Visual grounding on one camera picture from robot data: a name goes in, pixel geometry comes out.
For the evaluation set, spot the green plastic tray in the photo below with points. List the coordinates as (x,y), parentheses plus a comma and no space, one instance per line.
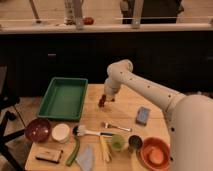
(64,99)

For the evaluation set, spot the silver fork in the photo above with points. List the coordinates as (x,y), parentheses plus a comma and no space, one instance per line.
(108,125)

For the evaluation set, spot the orange bowl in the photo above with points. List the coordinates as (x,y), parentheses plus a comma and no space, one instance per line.
(154,154)

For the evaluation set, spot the black chair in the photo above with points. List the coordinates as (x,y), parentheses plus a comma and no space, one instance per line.
(7,99)

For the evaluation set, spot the dark red bowl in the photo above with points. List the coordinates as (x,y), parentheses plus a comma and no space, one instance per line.
(38,130)

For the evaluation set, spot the green cucumber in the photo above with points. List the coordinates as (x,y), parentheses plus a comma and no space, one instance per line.
(74,153)

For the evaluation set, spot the green cup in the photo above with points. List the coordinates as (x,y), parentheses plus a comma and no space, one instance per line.
(117,143)

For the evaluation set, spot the dark metal cup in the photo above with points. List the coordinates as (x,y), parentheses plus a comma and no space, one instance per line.
(135,142)

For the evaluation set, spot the light blue cloth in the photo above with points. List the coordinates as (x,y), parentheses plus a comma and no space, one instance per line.
(86,159)

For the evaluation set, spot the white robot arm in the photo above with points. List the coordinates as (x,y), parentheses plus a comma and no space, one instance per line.
(189,118)

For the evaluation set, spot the person in dark clothes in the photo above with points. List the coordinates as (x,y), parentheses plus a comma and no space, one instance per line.
(153,12)

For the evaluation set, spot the white dish brush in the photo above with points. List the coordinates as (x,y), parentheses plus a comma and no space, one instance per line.
(81,130)

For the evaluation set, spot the wooden block with black base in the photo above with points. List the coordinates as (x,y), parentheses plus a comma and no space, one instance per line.
(48,154)

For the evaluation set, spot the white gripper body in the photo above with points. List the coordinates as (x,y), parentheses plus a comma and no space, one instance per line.
(111,88)

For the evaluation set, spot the white round container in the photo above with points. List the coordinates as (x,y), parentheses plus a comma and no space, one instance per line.
(61,133)

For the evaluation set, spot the red object on counter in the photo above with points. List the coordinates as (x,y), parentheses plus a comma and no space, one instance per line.
(88,21)

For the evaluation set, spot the blue sponge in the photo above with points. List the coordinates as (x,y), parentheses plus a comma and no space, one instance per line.
(142,115)

